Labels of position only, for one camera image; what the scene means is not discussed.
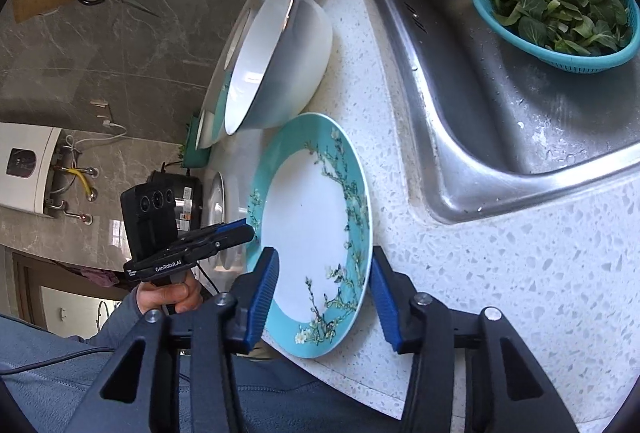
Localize stainless steel sink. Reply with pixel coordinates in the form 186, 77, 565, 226
350, 0, 640, 225

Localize white plug with cable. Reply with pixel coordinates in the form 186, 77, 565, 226
90, 100, 128, 139

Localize yellow hose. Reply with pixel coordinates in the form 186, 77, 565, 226
64, 167, 97, 203

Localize plain white bowl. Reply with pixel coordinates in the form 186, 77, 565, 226
223, 0, 334, 136

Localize person's left hand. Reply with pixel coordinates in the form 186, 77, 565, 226
137, 273, 203, 316

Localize green tray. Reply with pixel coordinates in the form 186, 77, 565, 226
180, 113, 211, 166

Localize white water heater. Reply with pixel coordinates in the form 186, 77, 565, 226
0, 122, 62, 214

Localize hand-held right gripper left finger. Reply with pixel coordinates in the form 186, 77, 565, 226
62, 247, 281, 433

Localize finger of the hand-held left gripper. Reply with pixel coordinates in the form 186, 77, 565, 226
175, 220, 248, 240
187, 227, 256, 261

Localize black kitchen appliance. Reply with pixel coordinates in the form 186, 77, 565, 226
150, 170, 205, 234

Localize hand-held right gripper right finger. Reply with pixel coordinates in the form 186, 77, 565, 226
369, 245, 581, 433

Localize person's left forearm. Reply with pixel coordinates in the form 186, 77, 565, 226
82, 298, 151, 349

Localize purple cloth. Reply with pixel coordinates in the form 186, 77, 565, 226
75, 265, 121, 288

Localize white dish dark rim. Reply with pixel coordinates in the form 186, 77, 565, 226
207, 170, 251, 271

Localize person's grey clothing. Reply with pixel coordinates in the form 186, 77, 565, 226
0, 313, 406, 433

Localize black cable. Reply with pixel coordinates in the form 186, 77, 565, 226
0, 348, 108, 376

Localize teal floral plate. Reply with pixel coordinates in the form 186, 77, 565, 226
245, 112, 373, 360
200, 0, 261, 149

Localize teal plastic colander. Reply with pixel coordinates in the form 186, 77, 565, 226
468, 0, 640, 75

